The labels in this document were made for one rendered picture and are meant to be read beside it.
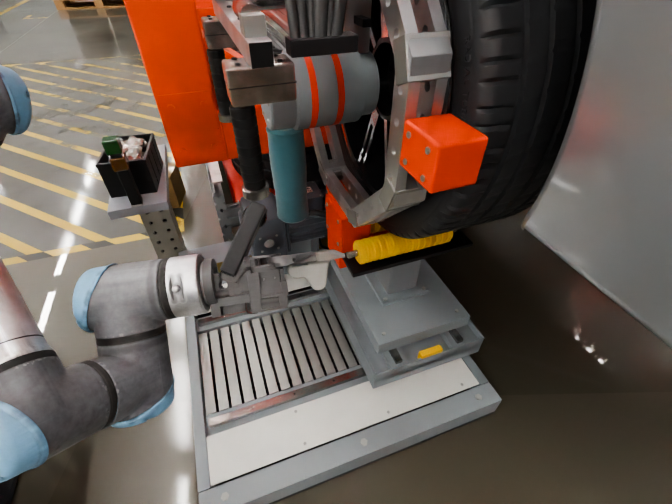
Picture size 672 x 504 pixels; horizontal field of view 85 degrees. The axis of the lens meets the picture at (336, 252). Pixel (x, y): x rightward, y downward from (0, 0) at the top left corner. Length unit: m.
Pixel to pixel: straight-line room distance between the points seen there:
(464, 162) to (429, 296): 0.72
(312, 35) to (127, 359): 0.49
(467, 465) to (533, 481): 0.17
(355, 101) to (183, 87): 0.59
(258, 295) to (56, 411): 0.26
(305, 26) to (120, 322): 0.45
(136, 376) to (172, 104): 0.81
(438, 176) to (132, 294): 0.43
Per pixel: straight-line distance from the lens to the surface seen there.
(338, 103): 0.72
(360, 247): 0.84
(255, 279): 0.54
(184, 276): 0.55
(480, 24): 0.55
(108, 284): 0.58
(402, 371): 1.11
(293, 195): 0.95
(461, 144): 0.50
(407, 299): 1.16
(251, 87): 0.54
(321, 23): 0.53
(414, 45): 0.53
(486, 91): 0.55
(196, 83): 1.18
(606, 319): 1.70
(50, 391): 0.53
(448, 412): 1.15
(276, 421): 1.11
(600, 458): 1.35
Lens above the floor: 1.08
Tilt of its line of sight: 41 degrees down
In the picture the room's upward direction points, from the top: straight up
